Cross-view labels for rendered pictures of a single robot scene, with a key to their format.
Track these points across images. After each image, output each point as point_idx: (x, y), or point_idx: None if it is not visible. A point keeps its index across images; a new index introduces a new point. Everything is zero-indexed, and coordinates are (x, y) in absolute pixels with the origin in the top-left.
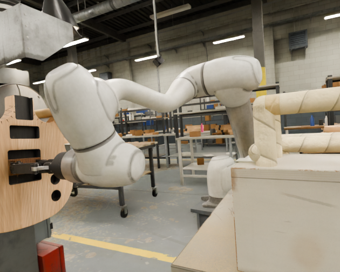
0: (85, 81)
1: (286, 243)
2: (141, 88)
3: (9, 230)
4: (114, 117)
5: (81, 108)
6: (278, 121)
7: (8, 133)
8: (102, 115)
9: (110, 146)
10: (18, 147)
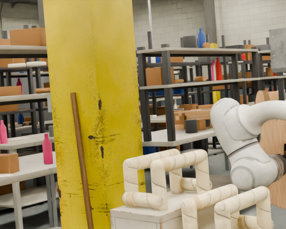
0: (215, 114)
1: None
2: (284, 109)
3: (281, 206)
4: (239, 137)
5: (215, 131)
6: (195, 168)
7: (285, 129)
8: (226, 136)
9: (234, 158)
10: None
